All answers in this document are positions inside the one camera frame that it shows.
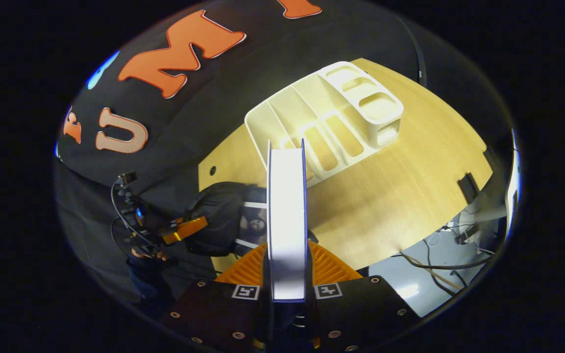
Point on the black table clamp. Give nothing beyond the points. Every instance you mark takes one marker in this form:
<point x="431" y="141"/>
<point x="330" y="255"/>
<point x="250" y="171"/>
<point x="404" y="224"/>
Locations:
<point x="469" y="185"/>

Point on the book with grey portrait cover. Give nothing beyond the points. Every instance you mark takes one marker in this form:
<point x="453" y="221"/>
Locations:
<point x="253" y="223"/>

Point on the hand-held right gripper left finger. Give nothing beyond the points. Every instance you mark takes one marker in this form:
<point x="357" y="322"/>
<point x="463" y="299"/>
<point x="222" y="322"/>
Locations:
<point x="214" y="314"/>

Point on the white bookshelf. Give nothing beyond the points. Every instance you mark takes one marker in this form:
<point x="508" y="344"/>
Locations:
<point x="321" y="113"/>

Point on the black backdrop cloth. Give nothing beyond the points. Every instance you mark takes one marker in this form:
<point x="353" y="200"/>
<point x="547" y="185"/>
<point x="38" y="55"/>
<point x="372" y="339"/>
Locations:
<point x="263" y="73"/>

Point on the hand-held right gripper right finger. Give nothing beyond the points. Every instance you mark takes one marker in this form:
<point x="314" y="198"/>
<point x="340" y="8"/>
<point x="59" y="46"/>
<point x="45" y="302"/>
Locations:
<point x="361" y="314"/>

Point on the black schoolbag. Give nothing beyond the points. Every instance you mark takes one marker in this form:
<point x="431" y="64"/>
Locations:
<point x="218" y="211"/>

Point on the blue book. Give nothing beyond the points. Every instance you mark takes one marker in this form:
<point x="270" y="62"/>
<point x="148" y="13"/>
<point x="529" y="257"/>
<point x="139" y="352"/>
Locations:
<point x="287" y="220"/>

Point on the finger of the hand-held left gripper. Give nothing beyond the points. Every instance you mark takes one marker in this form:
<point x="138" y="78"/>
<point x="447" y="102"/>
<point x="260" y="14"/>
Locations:
<point x="189" y="226"/>

